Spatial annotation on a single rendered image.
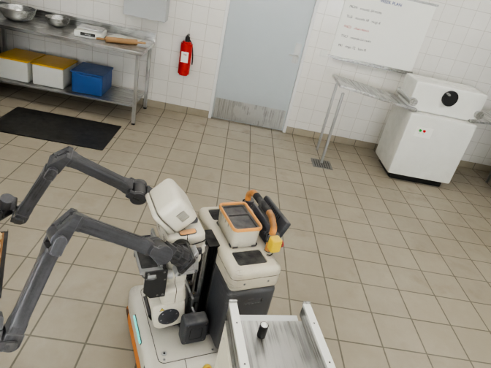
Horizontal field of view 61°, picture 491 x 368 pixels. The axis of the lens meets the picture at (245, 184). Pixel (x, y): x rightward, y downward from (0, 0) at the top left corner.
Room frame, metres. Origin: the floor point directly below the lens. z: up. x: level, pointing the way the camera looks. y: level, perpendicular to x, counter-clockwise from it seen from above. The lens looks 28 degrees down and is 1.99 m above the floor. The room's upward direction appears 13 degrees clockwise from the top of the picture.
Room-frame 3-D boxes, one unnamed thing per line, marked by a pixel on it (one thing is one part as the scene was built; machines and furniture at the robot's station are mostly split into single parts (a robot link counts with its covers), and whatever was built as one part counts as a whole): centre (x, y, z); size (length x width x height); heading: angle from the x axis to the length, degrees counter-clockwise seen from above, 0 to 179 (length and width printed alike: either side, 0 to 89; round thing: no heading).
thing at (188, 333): (1.50, 0.21, 0.38); 0.28 x 0.27 x 0.25; 29
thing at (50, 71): (4.84, 2.56, 0.36); 0.46 x 0.38 x 0.26; 5
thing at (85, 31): (4.85, 2.13, 0.92); 0.32 x 0.30 x 0.09; 12
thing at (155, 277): (1.50, 0.35, 0.70); 0.28 x 0.16 x 0.22; 29
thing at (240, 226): (1.69, -0.01, 0.87); 0.23 x 0.15 x 0.11; 29
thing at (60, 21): (4.94, 2.57, 0.93); 0.27 x 0.27 x 0.10
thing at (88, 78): (4.88, 2.12, 0.36); 0.46 x 0.38 x 0.26; 7
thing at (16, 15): (4.79, 2.96, 0.95); 0.39 x 0.39 x 0.14
